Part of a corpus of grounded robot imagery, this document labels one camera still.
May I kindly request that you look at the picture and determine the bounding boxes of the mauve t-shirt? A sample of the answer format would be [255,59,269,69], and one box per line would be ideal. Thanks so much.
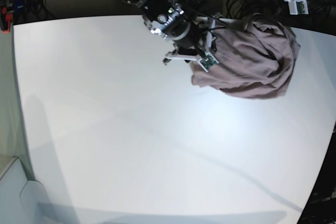
[191,13,300,99]

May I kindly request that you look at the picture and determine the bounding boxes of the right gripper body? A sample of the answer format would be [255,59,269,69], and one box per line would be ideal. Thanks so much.
[143,7,202,49]

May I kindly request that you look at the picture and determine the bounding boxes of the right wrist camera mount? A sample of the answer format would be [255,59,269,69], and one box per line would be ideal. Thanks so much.
[162,16,220,73]

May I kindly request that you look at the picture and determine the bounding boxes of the red and black clamp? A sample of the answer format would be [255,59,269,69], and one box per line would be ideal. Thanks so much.
[1,6,14,33]

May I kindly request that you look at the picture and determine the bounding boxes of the grey side table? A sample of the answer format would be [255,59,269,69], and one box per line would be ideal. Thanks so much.
[1,159,52,223]

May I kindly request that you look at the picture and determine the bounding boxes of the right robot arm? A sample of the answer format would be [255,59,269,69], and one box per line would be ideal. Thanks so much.
[123,0,203,52]

